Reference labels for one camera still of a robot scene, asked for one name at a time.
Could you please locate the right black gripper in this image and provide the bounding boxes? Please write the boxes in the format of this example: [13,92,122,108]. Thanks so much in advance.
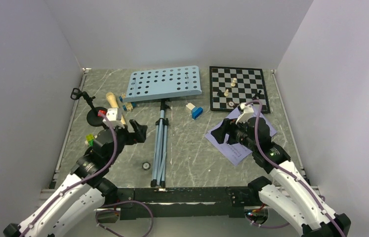
[211,116,257,152]

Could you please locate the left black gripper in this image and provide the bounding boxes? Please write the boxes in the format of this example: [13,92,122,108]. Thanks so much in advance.
[102,118,147,165]

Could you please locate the sheet music page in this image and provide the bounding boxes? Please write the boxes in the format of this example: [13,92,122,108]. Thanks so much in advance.
[205,108,277,166]

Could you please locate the gold toy microphone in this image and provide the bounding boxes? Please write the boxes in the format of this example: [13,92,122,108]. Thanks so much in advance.
[106,92,127,126]

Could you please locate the black microphone stand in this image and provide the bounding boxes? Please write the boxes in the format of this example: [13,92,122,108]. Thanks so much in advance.
[70,87,108,127]

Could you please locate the light blue music stand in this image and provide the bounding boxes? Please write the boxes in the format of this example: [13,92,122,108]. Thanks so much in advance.
[119,66,202,188]

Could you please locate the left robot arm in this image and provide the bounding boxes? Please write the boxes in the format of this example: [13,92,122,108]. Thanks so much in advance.
[3,119,148,237]

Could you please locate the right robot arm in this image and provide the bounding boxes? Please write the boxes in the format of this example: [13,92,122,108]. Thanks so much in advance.
[209,117,351,237]

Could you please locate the wooden toy car blue wheels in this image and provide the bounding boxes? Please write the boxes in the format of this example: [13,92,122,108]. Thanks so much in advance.
[119,93,137,111]

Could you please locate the blue white block toy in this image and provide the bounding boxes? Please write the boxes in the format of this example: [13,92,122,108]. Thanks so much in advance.
[186,103,203,119]

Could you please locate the poker chip on chessboard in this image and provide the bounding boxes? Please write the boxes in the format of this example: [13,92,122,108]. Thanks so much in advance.
[227,101,235,109]

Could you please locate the poker chip on table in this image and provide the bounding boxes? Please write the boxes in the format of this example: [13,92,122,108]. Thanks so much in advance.
[142,162,151,170]

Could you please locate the black chess piece left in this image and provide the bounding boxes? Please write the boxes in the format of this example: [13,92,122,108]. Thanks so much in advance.
[217,90,225,97]

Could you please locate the black chess piece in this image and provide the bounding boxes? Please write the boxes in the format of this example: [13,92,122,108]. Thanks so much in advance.
[253,90,262,100]
[217,90,225,97]

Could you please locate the black white chessboard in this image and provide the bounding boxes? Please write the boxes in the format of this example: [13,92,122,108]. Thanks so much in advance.
[209,66,271,114]

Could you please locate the colourful brick toy train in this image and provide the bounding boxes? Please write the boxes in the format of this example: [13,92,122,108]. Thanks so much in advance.
[84,134,96,147]

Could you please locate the white chess piece upper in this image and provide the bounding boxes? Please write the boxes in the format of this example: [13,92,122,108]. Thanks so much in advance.
[231,78,237,87]

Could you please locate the black chess piece right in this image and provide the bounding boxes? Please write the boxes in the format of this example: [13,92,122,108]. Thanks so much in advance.
[253,90,262,100]

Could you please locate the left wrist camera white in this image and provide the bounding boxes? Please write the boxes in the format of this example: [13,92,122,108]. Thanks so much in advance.
[97,108,125,129]

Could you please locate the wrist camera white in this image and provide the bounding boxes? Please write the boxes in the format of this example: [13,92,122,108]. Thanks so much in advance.
[236,102,254,124]
[97,108,125,129]

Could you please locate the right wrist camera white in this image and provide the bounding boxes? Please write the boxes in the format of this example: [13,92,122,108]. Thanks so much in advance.
[236,102,254,124]

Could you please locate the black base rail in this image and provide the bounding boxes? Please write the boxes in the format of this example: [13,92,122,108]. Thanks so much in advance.
[97,178,262,220]

